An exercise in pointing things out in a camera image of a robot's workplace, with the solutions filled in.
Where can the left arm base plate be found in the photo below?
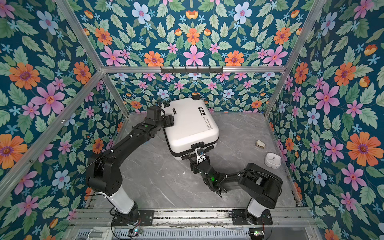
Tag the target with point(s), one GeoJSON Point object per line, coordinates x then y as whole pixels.
{"type": "Point", "coordinates": [134, 218]}

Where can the small beige stapler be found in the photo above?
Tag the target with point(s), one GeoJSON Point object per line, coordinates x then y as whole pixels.
{"type": "Point", "coordinates": [260, 144]}

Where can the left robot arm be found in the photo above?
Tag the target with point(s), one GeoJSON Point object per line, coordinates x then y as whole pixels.
{"type": "Point", "coordinates": [104, 175]}

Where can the aluminium mounting rail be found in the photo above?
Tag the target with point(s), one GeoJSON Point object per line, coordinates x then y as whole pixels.
{"type": "Point", "coordinates": [219, 217]}

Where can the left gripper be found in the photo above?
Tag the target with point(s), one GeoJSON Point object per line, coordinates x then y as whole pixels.
{"type": "Point", "coordinates": [169, 121]}

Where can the white hard-shell suitcase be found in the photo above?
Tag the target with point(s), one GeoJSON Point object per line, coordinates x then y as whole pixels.
{"type": "Point", "coordinates": [194, 127]}

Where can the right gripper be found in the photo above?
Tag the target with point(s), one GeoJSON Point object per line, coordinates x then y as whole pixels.
{"type": "Point", "coordinates": [194, 166]}

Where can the white round alarm clock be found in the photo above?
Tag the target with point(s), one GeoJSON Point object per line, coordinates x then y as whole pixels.
{"type": "Point", "coordinates": [273, 161]}

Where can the black hook rack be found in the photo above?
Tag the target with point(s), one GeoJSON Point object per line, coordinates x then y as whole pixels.
{"type": "Point", "coordinates": [187, 70]}

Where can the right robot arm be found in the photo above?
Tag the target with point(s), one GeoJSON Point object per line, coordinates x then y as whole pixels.
{"type": "Point", "coordinates": [262, 186]}

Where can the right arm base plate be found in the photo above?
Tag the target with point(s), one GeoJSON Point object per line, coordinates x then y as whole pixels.
{"type": "Point", "coordinates": [242, 217]}

